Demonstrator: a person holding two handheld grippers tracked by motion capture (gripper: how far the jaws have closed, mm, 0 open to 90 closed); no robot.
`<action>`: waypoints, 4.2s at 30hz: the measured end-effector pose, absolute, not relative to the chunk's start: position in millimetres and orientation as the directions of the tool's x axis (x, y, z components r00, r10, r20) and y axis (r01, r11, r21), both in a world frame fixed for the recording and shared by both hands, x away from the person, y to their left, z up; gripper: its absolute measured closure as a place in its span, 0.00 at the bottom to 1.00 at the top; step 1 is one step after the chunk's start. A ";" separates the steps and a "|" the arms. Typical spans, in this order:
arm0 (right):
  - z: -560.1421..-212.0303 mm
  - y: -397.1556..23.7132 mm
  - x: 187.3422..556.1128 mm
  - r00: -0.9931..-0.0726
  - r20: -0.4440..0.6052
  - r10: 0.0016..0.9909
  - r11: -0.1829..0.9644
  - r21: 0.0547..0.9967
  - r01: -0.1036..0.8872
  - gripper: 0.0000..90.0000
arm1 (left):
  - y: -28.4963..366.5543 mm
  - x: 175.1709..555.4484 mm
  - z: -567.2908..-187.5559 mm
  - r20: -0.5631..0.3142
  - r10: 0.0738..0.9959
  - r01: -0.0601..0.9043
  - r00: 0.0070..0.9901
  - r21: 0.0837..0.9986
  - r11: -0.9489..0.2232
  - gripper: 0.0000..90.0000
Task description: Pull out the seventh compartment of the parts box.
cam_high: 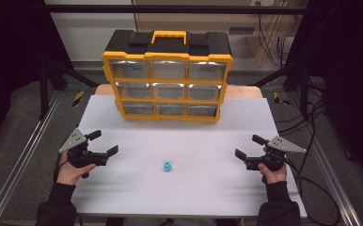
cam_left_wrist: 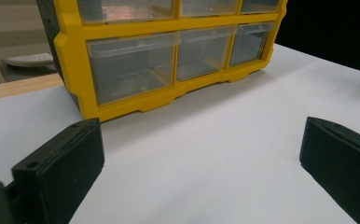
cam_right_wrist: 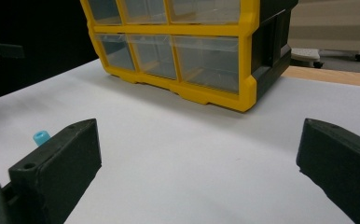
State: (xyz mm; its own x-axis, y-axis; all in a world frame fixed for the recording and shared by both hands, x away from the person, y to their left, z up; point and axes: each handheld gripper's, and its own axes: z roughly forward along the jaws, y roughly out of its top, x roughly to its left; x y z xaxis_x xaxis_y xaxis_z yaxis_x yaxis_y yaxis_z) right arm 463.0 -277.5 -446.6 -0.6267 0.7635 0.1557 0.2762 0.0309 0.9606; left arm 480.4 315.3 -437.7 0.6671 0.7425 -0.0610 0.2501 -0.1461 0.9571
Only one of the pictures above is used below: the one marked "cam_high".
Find aluminium floor rail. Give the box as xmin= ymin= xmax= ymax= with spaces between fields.
xmin=0 ymin=89 xmax=62 ymax=226
xmin=286 ymin=92 xmax=363 ymax=226

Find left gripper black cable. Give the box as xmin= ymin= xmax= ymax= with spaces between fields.
xmin=53 ymin=159 xmax=71 ymax=185

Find hanging black cables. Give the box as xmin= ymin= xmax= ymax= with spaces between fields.
xmin=257 ymin=13 xmax=295 ymax=68

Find yellow black hazard tape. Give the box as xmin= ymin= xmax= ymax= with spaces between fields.
xmin=71 ymin=90 xmax=86 ymax=107
xmin=273 ymin=91 xmax=291 ymax=105

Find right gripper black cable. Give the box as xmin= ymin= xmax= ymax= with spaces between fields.
xmin=283 ymin=155 xmax=342 ymax=226

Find wooden table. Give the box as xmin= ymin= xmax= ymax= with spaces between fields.
xmin=94 ymin=83 xmax=263 ymax=99

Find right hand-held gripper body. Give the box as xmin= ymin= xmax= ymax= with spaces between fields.
xmin=245 ymin=135 xmax=308 ymax=172

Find person's right hand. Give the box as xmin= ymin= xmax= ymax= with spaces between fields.
xmin=258 ymin=146 xmax=288 ymax=185

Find black curtain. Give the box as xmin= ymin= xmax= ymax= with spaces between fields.
xmin=0 ymin=0 xmax=74 ymax=154
xmin=286 ymin=0 xmax=363 ymax=185

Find black horizontal frame bar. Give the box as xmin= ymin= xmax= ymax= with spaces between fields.
xmin=43 ymin=4 xmax=309 ymax=15

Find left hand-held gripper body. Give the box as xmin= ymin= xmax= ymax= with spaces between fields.
xmin=58 ymin=127 xmax=109 ymax=169

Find person's left hand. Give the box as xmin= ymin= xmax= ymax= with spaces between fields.
xmin=55 ymin=150 xmax=98 ymax=186

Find black floor cables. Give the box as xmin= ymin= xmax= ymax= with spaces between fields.
xmin=277 ymin=79 xmax=327 ymax=137

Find yellow and black organizer cabinet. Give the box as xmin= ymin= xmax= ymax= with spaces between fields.
xmin=102 ymin=29 xmax=234 ymax=123

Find black metal stand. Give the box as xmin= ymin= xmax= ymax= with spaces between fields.
xmin=250 ymin=59 xmax=311 ymax=121
xmin=39 ymin=58 xmax=100 ymax=121

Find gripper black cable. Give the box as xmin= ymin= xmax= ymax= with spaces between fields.
xmin=283 ymin=155 xmax=342 ymax=226
xmin=53 ymin=159 xmax=71 ymax=185

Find grid of clear bins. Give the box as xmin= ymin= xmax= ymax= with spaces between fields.
xmin=108 ymin=58 xmax=228 ymax=118

